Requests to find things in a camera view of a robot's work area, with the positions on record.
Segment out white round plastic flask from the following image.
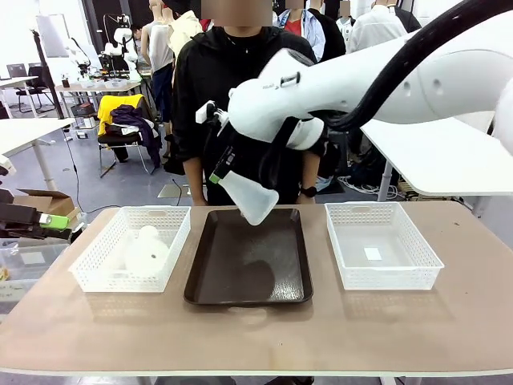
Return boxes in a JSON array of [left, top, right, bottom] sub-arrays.
[[123, 225, 172, 278]]

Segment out bystander in red shirt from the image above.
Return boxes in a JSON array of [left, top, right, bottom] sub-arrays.
[[275, 0, 326, 63]]

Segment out large white desk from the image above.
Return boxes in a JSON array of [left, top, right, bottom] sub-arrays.
[[359, 107, 513, 201]]

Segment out white floor cables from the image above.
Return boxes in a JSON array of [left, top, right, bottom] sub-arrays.
[[338, 174, 404, 202]]

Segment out white perforated plastic basket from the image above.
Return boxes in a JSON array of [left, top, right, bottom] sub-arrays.
[[67, 205, 192, 294]]

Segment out person's left forearm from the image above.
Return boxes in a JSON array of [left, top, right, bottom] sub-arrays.
[[295, 150, 322, 189]]

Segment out person in black jacket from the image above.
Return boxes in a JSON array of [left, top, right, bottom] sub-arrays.
[[172, 0, 326, 208]]

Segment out bystander in black jacket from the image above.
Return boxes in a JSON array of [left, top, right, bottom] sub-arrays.
[[308, 6, 349, 63]]

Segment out white board on stand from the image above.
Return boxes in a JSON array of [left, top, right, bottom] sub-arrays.
[[34, 13, 70, 59]]

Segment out white plastic conical flask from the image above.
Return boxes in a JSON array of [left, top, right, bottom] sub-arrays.
[[218, 170, 281, 227]]

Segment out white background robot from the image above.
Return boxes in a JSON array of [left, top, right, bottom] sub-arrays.
[[103, 13, 140, 58]]

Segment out dark brown plastic tray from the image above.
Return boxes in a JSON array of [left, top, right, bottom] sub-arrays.
[[183, 207, 314, 308]]

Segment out mannequin in cream jacket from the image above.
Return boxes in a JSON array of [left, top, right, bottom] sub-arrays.
[[167, 0, 204, 65]]

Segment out yellow garment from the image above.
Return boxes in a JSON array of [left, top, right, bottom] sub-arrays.
[[97, 95, 144, 136]]

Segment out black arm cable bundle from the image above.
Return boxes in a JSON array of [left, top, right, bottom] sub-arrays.
[[258, 0, 478, 190]]

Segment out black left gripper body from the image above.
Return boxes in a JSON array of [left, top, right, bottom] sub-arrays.
[[0, 202, 42, 241]]

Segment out black office chair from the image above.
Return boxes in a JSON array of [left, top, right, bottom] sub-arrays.
[[6, 63, 56, 114]]

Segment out clear lidded plastic box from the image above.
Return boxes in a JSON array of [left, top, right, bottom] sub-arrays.
[[0, 238, 72, 318]]

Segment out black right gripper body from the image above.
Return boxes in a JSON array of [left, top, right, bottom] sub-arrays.
[[214, 120, 238, 169]]

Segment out open cardboard box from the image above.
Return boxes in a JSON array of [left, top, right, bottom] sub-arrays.
[[14, 188, 82, 221]]

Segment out dark purple garment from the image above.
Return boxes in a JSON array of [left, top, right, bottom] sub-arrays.
[[110, 104, 164, 170]]

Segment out background workbench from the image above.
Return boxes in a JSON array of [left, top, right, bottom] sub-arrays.
[[54, 78, 144, 107]]

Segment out mannequin in white tank top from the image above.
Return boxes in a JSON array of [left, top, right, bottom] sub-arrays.
[[139, 0, 176, 124]]

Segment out bystander in white shirt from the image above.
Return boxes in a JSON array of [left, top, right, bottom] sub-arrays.
[[345, 0, 422, 55]]

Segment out black and red toolbox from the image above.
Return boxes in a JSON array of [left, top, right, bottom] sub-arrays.
[[71, 101, 101, 130]]

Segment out white perforated basket with label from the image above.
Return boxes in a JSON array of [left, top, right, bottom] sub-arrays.
[[324, 201, 446, 291]]

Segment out white desk with column leg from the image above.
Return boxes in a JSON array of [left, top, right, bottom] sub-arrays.
[[0, 117, 77, 192]]

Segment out black tripod stand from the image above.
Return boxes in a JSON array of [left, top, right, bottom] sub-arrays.
[[30, 29, 66, 120]]

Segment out metal frame chair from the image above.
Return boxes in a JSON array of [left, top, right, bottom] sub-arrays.
[[98, 94, 161, 179]]

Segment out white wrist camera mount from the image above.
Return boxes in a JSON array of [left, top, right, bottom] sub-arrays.
[[195, 99, 230, 126]]

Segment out person's right forearm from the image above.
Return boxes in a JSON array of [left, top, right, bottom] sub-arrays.
[[182, 156, 208, 196]]

